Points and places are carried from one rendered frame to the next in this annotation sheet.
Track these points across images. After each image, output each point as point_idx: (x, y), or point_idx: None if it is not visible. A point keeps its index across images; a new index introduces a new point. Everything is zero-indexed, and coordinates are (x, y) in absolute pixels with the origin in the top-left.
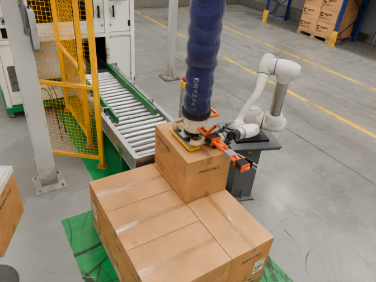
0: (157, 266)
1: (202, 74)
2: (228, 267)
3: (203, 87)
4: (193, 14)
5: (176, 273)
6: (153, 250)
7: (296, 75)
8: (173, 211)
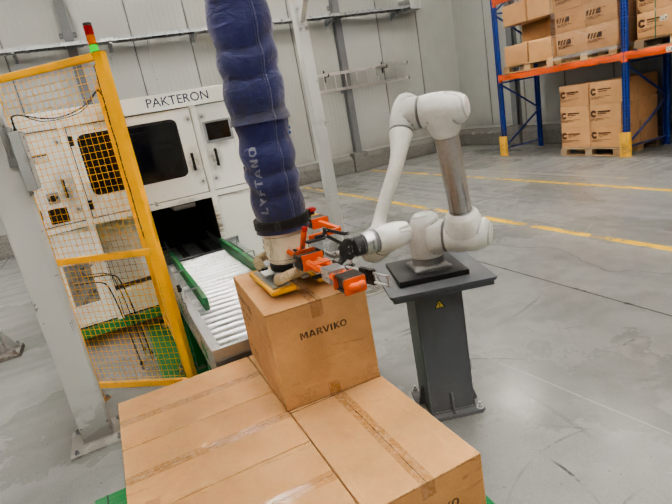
0: None
1: (260, 137)
2: None
3: (269, 161)
4: (210, 31)
5: None
6: None
7: (460, 110)
8: (259, 431)
